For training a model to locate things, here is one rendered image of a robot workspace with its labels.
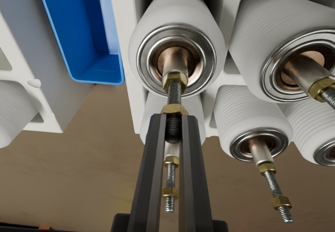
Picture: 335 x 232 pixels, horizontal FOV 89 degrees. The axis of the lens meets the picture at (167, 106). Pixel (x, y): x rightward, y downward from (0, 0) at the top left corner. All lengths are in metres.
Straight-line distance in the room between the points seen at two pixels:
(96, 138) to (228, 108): 0.56
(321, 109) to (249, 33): 0.17
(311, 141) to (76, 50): 0.42
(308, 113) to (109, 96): 0.47
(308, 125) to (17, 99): 0.45
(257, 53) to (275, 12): 0.05
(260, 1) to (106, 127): 0.57
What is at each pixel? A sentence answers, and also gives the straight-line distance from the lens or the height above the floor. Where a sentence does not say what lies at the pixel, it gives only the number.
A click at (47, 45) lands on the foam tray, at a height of 0.12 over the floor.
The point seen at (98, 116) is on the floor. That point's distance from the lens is 0.63.
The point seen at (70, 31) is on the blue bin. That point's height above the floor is 0.08.
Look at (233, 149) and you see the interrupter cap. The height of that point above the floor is 0.25.
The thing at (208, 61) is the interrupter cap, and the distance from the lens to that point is 0.17.
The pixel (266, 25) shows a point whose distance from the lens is 0.20.
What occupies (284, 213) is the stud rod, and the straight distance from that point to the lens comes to 0.23.
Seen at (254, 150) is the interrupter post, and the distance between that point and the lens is 0.26.
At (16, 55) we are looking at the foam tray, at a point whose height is 0.18.
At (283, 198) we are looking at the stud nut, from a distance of 0.23.
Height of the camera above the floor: 0.40
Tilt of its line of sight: 49 degrees down
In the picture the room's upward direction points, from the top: 175 degrees counter-clockwise
